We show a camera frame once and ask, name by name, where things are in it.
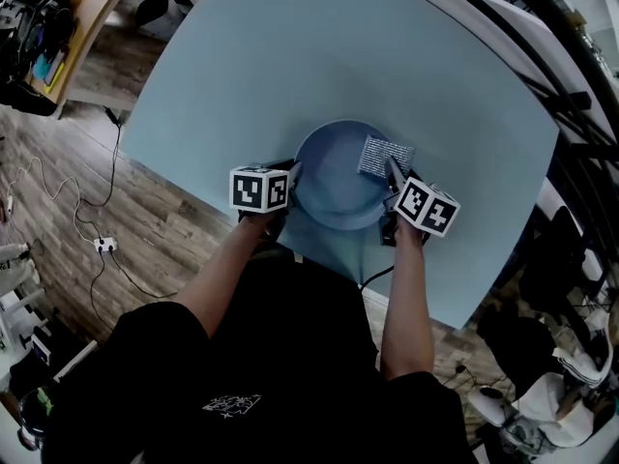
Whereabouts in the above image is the person's black t-shirt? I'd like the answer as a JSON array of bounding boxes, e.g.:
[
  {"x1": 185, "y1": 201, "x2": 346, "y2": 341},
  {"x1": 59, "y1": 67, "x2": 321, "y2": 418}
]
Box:
[{"x1": 43, "y1": 246, "x2": 480, "y2": 464}]

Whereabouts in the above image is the wooden desk with white legs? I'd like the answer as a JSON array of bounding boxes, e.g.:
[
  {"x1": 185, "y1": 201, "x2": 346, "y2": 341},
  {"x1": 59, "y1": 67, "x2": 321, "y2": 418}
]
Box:
[{"x1": 28, "y1": 0, "x2": 202, "y2": 120}]

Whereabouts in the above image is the person's right forearm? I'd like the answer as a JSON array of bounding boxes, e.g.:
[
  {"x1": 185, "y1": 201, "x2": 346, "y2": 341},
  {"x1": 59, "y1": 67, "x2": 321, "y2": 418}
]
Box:
[{"x1": 379, "y1": 215, "x2": 434, "y2": 381}]

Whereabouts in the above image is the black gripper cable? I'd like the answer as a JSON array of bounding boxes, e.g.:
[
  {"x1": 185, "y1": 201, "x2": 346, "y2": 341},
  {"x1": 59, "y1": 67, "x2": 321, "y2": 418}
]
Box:
[{"x1": 358, "y1": 264, "x2": 396, "y2": 290}]

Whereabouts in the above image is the white floor cable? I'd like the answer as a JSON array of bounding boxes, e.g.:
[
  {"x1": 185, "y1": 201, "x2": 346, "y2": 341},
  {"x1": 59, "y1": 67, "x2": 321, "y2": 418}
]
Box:
[{"x1": 7, "y1": 155, "x2": 101, "y2": 241}]

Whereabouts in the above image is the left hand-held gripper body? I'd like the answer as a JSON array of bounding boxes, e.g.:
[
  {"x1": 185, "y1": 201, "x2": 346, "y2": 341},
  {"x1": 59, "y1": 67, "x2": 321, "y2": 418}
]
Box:
[{"x1": 228, "y1": 161, "x2": 294, "y2": 224}]

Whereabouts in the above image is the person's left forearm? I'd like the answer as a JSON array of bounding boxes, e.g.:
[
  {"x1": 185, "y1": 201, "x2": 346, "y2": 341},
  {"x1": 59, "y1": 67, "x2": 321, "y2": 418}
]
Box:
[{"x1": 171, "y1": 210, "x2": 286, "y2": 340}]

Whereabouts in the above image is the large light blue plate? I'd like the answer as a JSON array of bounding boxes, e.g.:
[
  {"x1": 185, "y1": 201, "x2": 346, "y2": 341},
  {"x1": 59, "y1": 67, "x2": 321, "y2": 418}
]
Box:
[{"x1": 292, "y1": 119, "x2": 412, "y2": 231}]

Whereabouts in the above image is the grey waste bin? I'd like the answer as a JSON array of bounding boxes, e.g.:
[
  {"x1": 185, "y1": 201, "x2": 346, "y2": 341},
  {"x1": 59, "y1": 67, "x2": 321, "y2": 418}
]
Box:
[{"x1": 134, "y1": 0, "x2": 188, "y2": 38}]

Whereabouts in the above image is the black floor cable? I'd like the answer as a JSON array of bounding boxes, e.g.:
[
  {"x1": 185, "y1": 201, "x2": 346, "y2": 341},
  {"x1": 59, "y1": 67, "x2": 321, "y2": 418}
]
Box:
[{"x1": 74, "y1": 106, "x2": 122, "y2": 241}]

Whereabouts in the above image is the yellow notepad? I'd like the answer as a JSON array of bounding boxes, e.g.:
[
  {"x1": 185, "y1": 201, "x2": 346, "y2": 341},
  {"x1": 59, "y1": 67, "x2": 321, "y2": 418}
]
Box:
[{"x1": 47, "y1": 60, "x2": 67, "y2": 89}]

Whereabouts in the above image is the teal cloth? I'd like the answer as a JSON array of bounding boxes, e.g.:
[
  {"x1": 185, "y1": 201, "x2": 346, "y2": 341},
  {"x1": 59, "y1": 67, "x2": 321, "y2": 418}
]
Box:
[{"x1": 32, "y1": 53, "x2": 54, "y2": 81}]

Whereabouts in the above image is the black chair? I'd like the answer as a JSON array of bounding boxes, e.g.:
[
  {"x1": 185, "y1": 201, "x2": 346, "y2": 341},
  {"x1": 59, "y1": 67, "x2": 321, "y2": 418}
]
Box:
[{"x1": 519, "y1": 205, "x2": 594, "y2": 328}]

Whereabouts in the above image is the black equipment bundle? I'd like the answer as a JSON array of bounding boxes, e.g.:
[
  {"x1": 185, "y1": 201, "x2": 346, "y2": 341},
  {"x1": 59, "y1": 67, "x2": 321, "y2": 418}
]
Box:
[{"x1": 0, "y1": 0, "x2": 78, "y2": 86}]

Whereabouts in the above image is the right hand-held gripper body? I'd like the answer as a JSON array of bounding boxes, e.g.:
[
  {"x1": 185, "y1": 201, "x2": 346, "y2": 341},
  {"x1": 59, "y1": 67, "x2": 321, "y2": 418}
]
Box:
[{"x1": 378, "y1": 175, "x2": 461, "y2": 248}]

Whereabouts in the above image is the grey scouring sponge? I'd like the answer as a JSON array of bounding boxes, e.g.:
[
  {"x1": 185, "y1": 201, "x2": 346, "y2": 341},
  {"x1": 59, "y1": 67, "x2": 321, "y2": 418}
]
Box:
[{"x1": 356, "y1": 134, "x2": 416, "y2": 181}]

